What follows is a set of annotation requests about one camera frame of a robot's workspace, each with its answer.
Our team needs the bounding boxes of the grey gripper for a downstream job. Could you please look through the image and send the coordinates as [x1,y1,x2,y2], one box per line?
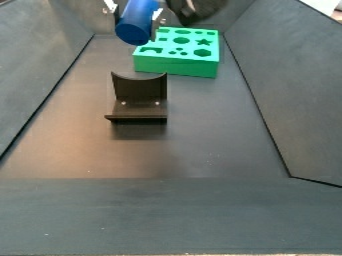
[103,0,227,32]

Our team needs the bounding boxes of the blue oval cylinder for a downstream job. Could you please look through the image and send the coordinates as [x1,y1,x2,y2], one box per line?
[115,0,159,46]

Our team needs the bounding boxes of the green foam shape board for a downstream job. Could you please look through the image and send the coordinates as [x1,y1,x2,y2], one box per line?
[132,27,220,78]

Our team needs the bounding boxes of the dark grey cradle fixture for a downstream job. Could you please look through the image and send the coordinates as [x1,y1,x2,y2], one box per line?
[104,73,168,122]

